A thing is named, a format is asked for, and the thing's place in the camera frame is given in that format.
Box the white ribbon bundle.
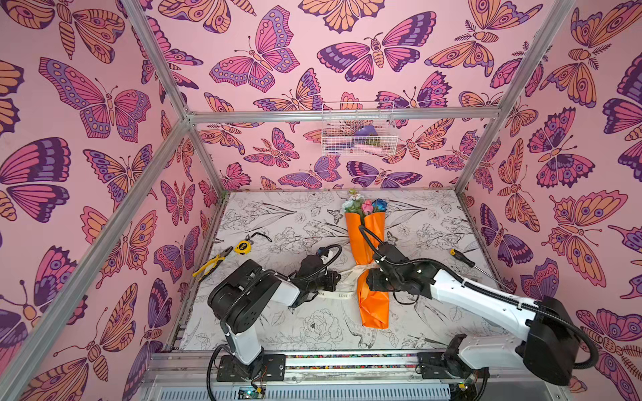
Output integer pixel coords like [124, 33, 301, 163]
[319, 264, 374, 301]

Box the orange wrapping paper sheet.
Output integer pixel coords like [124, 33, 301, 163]
[344, 211, 391, 330]

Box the blue fake flower stem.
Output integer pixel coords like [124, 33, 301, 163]
[372, 199, 388, 213]

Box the pink fake rose stem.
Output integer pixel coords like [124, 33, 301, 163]
[361, 200, 374, 216]

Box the white fake flower stem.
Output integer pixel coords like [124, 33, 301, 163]
[342, 189, 365, 217]

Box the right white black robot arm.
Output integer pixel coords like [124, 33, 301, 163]
[366, 242, 600, 386]

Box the yellow tape measure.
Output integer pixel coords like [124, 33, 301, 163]
[233, 232, 273, 255]

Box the green circuit board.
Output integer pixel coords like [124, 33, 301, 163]
[237, 387, 265, 400]

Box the black handled screwdriver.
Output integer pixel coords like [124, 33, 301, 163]
[449, 248, 508, 292]

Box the yellow handled tool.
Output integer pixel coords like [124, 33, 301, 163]
[192, 247, 234, 282]

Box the white wire wall basket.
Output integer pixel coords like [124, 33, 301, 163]
[319, 102, 399, 158]

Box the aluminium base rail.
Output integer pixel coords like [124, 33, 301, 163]
[137, 349, 573, 400]

